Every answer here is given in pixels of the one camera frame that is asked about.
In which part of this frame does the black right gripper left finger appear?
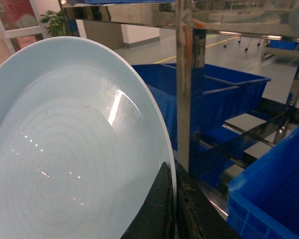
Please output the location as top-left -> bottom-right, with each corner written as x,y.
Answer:
121,162 -> 175,239

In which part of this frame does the stainless steel shelf frame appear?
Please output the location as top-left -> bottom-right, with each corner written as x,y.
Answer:
61,0 -> 299,168

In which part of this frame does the blue bin on shelf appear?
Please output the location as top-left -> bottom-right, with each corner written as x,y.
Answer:
133,64 -> 239,150

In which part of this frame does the large blue shelf crate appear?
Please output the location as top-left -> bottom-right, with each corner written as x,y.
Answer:
227,126 -> 299,239

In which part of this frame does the green potted plant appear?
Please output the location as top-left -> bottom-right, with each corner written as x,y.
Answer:
40,10 -> 68,37

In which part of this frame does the light blue round tray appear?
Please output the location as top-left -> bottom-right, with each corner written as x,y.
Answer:
0,36 -> 175,239

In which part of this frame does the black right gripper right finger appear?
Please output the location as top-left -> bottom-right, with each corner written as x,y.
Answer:
176,163 -> 239,239

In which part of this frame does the blue bin behind post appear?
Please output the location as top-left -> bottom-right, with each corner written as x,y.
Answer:
164,62 -> 272,115

